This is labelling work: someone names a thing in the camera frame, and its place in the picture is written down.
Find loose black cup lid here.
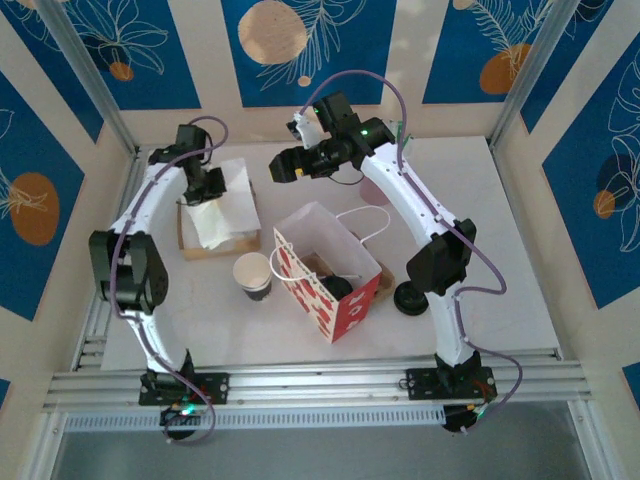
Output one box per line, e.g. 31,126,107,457
393,282,429,317

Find red white gift bag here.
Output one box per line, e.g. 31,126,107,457
269,200,392,345

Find black controller board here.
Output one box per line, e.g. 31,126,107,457
442,403,496,437
159,402,201,441

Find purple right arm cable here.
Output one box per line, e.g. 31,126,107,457
304,69,524,436

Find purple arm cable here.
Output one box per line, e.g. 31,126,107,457
109,115,230,446
304,69,524,436

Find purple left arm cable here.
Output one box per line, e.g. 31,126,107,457
109,115,230,446

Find stack of white napkins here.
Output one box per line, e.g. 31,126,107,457
175,158,262,262

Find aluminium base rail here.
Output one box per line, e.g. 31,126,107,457
42,355,594,416

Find aluminium frame post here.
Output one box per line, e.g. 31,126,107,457
37,0,140,157
488,0,574,151

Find lidded black coffee cup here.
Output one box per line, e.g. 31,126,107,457
318,272,355,304

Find aluminium side rail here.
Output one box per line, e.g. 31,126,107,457
72,147,149,371

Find black paper coffee cup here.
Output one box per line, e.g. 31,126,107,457
232,252,274,303

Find white paper napkins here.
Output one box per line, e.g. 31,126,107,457
182,158,261,250

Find white slotted cable duct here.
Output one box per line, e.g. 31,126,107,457
63,404,446,434

